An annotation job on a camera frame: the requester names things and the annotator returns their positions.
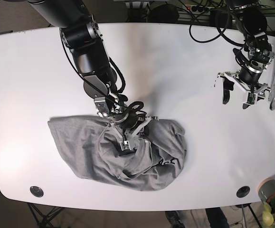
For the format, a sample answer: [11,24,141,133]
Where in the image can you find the white power strip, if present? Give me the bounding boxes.
[186,5,212,14]

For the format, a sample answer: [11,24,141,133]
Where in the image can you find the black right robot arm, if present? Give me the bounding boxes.
[29,0,156,150]

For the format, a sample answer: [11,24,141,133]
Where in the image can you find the dark trouser leg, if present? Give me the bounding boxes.
[205,207,230,228]

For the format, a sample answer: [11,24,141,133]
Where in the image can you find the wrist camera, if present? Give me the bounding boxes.
[119,140,135,151]
[244,91,258,105]

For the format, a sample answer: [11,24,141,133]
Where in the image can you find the dark shoe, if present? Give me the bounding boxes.
[165,211,185,228]

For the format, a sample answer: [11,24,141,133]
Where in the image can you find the table grommet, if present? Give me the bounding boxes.
[236,186,250,198]
[30,186,44,198]

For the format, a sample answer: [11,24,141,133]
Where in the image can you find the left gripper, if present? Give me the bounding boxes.
[218,33,275,109]

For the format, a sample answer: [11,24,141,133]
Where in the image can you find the grey plant pot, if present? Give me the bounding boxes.
[257,178,275,203]

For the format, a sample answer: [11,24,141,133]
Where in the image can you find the black folding stand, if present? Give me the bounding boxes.
[27,203,65,228]

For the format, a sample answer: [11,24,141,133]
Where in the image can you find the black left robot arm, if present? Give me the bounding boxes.
[207,0,275,109]

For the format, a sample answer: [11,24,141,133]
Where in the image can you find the tangled black cables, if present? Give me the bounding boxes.
[127,0,275,43]

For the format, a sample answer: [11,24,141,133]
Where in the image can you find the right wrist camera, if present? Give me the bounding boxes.
[119,140,135,151]

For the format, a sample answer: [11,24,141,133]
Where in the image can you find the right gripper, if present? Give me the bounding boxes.
[94,97,158,145]

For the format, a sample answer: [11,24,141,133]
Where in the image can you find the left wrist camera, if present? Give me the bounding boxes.
[244,91,258,105]

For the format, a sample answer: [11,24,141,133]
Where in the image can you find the right table grommet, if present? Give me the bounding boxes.
[236,186,250,198]

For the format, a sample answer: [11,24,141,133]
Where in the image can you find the left table grommet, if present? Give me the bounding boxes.
[30,186,44,198]

